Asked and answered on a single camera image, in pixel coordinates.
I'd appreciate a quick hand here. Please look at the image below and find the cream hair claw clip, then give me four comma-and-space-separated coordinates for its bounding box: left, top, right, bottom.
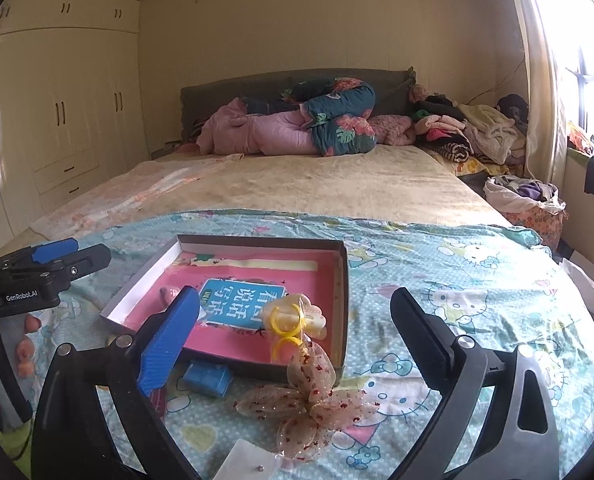
277, 294, 328, 339

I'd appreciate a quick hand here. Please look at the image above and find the cream curtain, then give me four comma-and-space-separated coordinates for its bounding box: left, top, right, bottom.
499, 0, 585, 186

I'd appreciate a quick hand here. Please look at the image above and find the colourful cloth on windowsill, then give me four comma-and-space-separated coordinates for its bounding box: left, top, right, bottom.
567, 120, 594, 157

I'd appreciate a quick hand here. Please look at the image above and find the small blue box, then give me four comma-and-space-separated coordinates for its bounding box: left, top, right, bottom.
182, 361, 233, 401

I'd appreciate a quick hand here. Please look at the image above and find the person's left hand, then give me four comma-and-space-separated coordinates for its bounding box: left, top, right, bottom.
0, 312, 44, 419

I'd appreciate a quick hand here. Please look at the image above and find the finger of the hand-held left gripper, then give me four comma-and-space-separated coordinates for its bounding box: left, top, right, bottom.
0, 239, 80, 275
42, 243, 112, 292

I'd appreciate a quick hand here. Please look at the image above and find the yellow spiral hair tie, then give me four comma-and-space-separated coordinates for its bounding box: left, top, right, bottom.
269, 305, 305, 336
271, 336, 303, 363

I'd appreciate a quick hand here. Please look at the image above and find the grey headboard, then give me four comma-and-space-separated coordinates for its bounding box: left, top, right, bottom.
179, 66, 418, 143

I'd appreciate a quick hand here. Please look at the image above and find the white paper sheet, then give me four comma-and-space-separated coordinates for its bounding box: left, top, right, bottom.
562, 250, 594, 306

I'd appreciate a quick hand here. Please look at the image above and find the cream wardrobe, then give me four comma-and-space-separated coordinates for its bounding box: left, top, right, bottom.
0, 0, 150, 241

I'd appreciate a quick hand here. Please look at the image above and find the shallow cardboard box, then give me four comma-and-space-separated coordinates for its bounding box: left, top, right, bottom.
100, 233, 350, 384

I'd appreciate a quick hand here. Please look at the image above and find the pink polka dot scrunchie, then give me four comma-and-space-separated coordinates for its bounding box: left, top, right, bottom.
234, 342, 382, 461

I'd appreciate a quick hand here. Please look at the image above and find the floral laundry bag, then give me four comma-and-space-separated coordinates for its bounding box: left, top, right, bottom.
483, 175, 568, 251

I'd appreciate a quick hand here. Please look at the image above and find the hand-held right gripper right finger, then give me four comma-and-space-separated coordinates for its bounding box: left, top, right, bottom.
389, 287, 560, 480

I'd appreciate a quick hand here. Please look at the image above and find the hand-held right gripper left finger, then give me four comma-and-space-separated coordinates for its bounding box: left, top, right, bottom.
31, 285, 201, 480

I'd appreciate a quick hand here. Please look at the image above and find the pink fuzzy garment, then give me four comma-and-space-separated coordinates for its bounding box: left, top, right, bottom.
372, 114, 418, 147

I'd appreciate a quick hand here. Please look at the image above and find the green cloth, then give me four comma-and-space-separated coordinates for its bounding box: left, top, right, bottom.
0, 420, 33, 467

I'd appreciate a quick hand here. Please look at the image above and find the dark floral quilt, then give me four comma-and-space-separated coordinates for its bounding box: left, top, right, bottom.
282, 77, 378, 158

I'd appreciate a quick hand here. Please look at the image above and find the pile of clothes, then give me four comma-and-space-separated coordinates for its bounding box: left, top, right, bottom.
409, 85, 530, 178

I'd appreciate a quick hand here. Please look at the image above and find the clear bag with white card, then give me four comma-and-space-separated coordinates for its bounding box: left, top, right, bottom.
209, 439, 283, 480

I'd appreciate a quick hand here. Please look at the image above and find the pink book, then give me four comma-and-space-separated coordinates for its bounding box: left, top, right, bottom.
122, 252, 340, 366

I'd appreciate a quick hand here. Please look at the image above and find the beige bedspread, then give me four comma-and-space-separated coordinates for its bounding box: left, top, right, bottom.
102, 152, 512, 228

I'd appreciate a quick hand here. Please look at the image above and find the cartoon cat printed blanket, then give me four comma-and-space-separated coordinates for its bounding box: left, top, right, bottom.
27, 210, 594, 480

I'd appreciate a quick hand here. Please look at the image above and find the pink quilt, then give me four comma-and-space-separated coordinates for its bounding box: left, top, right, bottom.
195, 97, 328, 157

